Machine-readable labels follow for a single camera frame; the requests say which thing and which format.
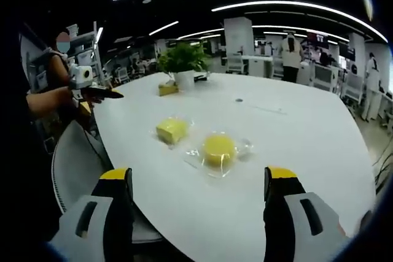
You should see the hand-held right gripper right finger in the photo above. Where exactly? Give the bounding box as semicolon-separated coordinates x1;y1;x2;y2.
263;166;350;262

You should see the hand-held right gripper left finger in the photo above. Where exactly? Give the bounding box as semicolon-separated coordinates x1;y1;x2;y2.
49;167;135;262

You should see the square yellow silicone block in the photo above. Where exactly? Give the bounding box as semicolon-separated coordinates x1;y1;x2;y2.
155;117;189;145

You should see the round yellow silicone block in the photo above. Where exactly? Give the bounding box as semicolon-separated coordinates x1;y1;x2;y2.
200;133;238;168

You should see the white storage shelf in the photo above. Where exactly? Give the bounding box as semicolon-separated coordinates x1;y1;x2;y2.
65;21;104;87

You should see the yellow tissue box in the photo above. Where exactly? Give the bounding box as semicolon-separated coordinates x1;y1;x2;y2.
158;80;180;97

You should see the grey mesh office chair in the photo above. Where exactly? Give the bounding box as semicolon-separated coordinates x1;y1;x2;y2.
51;120;164;244

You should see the green potted plant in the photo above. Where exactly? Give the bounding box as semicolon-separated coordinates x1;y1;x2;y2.
157;42;213;91

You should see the square yellow packaged cake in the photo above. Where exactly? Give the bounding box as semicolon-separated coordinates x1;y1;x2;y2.
149;114;197;150

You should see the person at table edge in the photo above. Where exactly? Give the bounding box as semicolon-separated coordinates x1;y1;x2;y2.
0;22;64;244

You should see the round yellow packaged cake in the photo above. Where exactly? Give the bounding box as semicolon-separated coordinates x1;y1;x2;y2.
183;131;255;180

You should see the white office chair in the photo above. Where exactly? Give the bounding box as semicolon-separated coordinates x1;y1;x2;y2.
226;52;250;75
311;64;340;93
342;74;367;102

